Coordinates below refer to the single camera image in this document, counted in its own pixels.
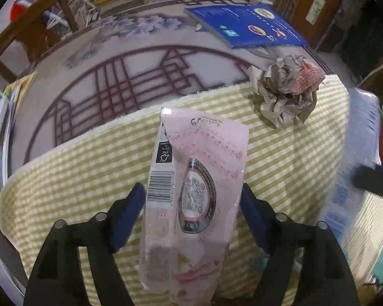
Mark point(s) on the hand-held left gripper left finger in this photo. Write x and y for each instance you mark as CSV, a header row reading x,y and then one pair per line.
x,y
127,216

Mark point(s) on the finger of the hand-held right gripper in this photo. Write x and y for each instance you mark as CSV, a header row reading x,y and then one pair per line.
x,y
376,178

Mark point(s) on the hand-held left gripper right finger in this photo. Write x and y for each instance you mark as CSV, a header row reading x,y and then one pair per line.
x,y
255,220

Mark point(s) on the light blue plastic wrapper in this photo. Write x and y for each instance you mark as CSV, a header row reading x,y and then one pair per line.
x,y
354,146

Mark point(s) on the pink plastic wrapper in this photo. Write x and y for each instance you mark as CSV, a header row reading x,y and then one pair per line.
x,y
204,153

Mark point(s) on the newspaper ball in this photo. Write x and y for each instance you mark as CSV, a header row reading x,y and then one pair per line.
x,y
284,92

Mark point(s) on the yellow checked cloth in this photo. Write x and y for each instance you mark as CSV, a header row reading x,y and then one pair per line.
x,y
83,165

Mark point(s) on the patterned table cover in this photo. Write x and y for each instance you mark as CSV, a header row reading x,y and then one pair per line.
x,y
140,54

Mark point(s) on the yellow booklet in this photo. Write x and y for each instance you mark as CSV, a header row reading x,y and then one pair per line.
x,y
22,84

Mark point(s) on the hanging scroll painting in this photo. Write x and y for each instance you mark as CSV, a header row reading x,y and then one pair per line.
x,y
316,8

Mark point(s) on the blue book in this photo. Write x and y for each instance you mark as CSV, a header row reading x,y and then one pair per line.
x,y
252,25

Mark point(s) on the dark wooden chair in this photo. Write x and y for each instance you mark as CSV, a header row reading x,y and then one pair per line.
x,y
28,28

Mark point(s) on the red bag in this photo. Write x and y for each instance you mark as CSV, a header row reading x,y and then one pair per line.
x,y
22,3

